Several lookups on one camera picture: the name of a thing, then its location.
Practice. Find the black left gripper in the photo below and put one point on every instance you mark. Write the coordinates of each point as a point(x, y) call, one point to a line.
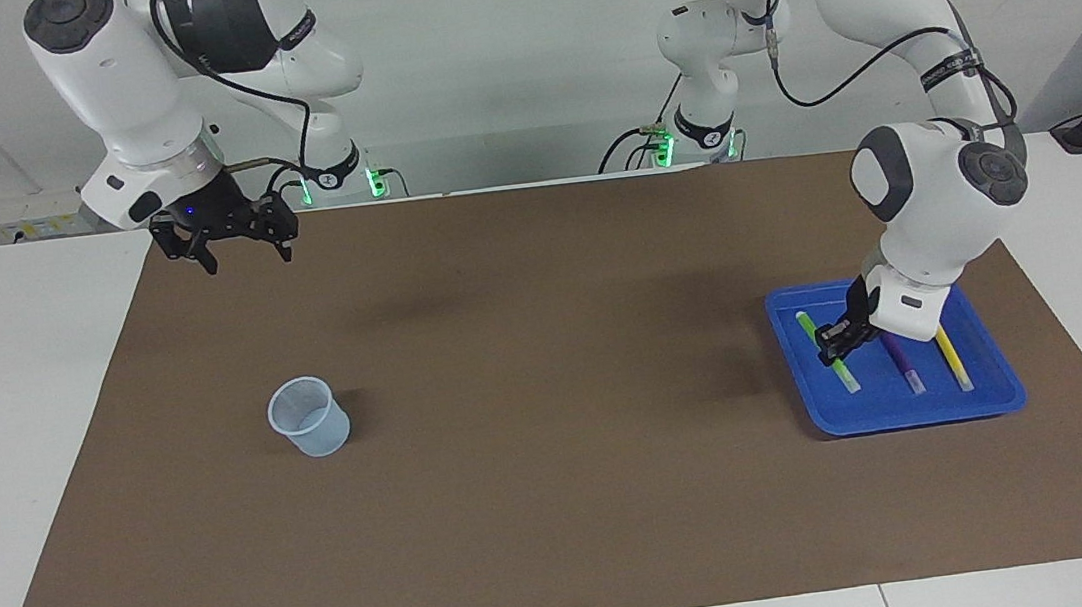
point(861, 310)

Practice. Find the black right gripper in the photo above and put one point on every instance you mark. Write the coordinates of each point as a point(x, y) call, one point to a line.
point(214, 209)

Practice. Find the green pen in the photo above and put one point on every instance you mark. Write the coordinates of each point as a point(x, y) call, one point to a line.
point(808, 326)

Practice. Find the purple pen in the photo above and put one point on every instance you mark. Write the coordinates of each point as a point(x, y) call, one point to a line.
point(905, 366)

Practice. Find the yellow pen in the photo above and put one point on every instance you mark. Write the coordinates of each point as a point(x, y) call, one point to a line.
point(955, 360)

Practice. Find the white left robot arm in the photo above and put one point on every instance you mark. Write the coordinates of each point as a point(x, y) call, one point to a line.
point(932, 192)

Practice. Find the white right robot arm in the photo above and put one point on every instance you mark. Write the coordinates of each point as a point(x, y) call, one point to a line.
point(115, 77)

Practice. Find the blue plastic tray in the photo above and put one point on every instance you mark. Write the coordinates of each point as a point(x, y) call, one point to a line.
point(813, 406)

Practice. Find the white power strip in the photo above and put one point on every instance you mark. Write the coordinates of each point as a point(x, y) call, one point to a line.
point(39, 210)

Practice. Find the clear plastic cup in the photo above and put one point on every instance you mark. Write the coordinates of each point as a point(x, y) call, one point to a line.
point(319, 437)

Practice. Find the brown table mat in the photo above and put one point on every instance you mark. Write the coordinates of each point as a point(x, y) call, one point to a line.
point(562, 502)

